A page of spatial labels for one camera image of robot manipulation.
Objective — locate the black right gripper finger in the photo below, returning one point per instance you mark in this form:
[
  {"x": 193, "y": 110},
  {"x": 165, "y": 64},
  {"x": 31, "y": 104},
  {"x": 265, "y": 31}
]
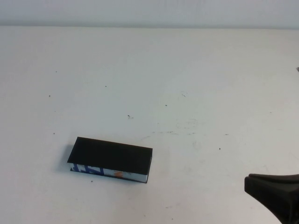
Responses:
[{"x": 273, "y": 196}]

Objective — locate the black printed glasses case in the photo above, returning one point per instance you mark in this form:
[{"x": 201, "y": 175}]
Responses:
[{"x": 109, "y": 154}]

